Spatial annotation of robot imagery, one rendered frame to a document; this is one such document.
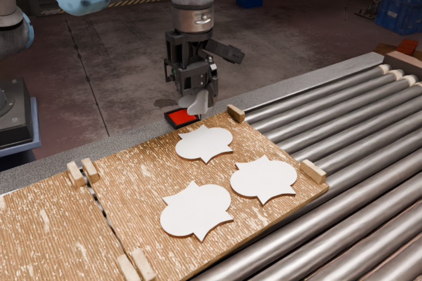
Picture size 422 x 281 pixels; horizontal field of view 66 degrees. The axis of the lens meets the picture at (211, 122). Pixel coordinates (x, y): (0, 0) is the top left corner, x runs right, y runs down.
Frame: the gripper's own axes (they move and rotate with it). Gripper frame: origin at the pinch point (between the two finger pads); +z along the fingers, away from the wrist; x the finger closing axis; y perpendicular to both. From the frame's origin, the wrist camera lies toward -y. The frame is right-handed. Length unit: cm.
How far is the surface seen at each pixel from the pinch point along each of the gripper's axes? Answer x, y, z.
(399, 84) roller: 8, -71, 11
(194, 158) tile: 3.5, 5.2, 8.1
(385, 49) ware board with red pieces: -108, -289, 91
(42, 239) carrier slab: 5.8, 37.9, 9.0
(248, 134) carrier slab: 2.7, -11.4, 9.1
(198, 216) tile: 17.7, 13.0, 8.1
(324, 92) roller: -2.9, -47.4, 11.4
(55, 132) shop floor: -169, 20, 102
